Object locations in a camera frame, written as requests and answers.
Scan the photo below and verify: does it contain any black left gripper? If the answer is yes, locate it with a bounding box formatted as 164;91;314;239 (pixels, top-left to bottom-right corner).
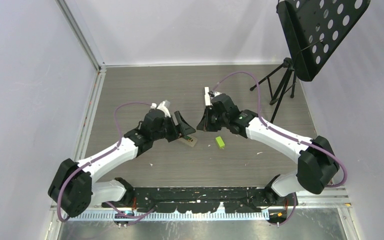
151;111;195;143

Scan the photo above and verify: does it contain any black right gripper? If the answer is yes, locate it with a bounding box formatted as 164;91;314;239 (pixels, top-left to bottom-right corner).
197;105;229;132

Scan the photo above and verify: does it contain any slim white remote control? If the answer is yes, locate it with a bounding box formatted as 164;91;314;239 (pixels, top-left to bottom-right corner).
204;86;212;107

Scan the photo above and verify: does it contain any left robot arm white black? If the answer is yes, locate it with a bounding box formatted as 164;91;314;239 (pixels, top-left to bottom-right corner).
47;109;196;218

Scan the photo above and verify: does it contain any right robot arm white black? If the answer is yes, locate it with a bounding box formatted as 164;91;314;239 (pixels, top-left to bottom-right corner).
196;90;340;205

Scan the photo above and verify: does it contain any green rectangular block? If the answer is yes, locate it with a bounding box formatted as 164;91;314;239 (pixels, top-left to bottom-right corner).
215;136;226;149

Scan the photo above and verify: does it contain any black tripod stand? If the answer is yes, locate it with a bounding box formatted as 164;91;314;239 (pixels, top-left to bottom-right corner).
249;57;297;123

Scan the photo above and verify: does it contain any black perforated music stand tray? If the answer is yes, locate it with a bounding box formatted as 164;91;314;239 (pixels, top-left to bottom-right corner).
276;0;370;82

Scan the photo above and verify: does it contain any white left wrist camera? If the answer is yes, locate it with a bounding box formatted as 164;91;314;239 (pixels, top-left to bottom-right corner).
150;100;171;118

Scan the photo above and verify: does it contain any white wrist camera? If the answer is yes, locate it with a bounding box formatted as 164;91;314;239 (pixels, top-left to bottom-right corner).
208;91;222;99
150;100;171;118

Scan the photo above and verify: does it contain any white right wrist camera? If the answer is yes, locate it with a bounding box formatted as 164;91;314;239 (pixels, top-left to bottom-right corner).
208;91;222;99

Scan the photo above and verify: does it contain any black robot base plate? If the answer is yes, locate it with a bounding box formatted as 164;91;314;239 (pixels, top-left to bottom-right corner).
112;186;294;214

